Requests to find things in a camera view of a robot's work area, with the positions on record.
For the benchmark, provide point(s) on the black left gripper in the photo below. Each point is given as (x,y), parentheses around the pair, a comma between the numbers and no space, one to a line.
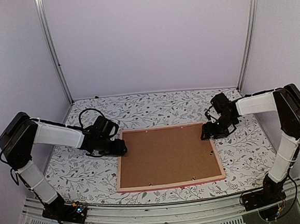
(118,150)

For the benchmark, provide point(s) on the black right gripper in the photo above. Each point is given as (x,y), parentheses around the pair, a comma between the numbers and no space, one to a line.
(209,132)

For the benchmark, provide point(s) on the brown fibreboard backing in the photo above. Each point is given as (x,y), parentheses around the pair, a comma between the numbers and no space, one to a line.
(166,154)

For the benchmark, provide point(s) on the pink wooden picture frame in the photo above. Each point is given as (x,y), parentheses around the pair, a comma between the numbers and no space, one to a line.
(171,185)

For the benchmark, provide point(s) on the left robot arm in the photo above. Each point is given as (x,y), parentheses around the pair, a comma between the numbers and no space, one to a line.
(23,133)

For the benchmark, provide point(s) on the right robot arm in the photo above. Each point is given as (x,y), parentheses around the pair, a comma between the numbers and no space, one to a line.
(285,102)

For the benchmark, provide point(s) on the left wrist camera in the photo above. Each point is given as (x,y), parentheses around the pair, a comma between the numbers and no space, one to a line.
(104,127)

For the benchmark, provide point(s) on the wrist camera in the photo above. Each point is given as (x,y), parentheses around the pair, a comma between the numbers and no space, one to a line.
(219,102)
(104,127)

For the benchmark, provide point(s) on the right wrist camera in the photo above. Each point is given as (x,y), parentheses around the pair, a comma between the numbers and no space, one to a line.
(219,102)

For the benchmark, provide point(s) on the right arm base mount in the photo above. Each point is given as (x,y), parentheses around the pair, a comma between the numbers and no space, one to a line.
(251,200)

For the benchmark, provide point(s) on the aluminium front rail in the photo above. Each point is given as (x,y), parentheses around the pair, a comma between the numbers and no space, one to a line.
(283,212)

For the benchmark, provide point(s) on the left aluminium corner post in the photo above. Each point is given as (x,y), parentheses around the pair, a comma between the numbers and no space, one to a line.
(40,8)

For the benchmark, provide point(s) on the aluminium corner post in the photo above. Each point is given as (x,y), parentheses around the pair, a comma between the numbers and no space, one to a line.
(40,8)
(253,4)

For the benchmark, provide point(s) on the right aluminium corner post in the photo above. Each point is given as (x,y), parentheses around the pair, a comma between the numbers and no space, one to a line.
(253,4)

